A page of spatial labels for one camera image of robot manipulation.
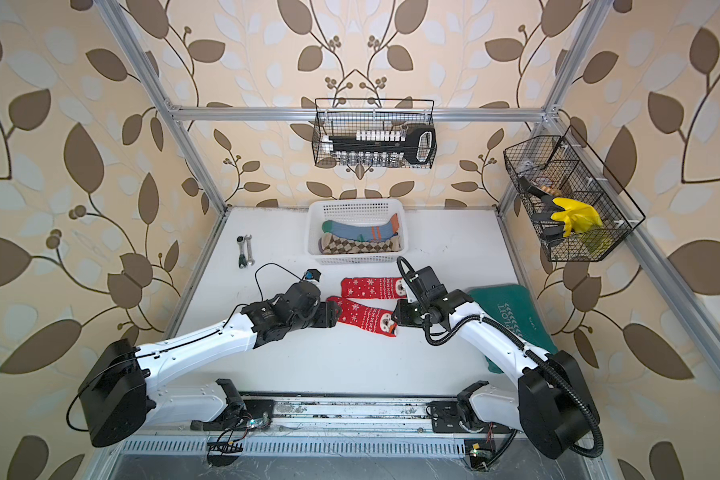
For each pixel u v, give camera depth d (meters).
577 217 0.69
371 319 0.90
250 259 1.05
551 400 0.40
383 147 0.85
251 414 0.74
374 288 0.97
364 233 1.12
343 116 0.91
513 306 0.89
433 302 0.64
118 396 0.41
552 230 0.64
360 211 1.12
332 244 1.06
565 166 0.79
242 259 1.05
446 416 0.73
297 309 0.63
